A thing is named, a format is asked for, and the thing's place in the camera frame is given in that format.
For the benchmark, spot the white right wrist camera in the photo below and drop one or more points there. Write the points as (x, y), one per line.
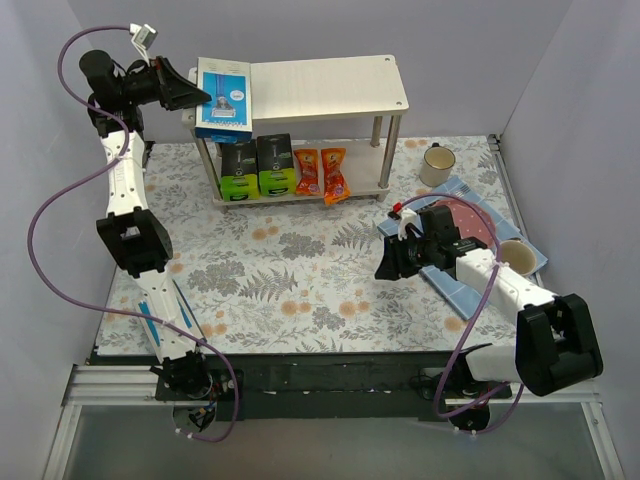
(406, 218)

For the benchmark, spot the silver fork black handle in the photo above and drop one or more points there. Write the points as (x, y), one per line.
(462, 190)

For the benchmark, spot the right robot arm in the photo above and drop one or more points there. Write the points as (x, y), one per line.
(555, 344)

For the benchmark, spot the white two-tier shelf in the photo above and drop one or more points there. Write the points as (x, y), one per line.
(290, 92)

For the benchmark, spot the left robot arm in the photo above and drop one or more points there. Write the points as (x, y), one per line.
(135, 238)

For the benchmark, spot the floral tablecloth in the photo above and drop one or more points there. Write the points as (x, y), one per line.
(298, 277)

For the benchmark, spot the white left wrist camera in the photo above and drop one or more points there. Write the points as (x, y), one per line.
(142, 38)

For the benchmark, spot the black green razor box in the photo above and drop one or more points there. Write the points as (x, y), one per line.
(276, 172)
(239, 172)

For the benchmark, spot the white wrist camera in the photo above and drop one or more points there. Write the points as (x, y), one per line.
(406, 218)
(142, 38)

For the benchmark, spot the cream enamel mug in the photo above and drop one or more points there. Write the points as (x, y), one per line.
(437, 164)

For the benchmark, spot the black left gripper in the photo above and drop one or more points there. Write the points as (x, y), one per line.
(162, 83)

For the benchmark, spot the orange razor packet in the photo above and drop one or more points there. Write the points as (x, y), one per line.
(336, 188)
(309, 177)

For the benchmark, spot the painted ceramic mug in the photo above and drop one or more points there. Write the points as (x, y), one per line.
(520, 257)

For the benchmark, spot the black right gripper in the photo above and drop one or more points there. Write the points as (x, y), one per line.
(403, 256)

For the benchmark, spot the blue Harry's razor box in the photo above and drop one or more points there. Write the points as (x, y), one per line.
(227, 116)

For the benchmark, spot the pink polka dot plate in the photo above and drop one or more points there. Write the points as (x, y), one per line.
(471, 223)

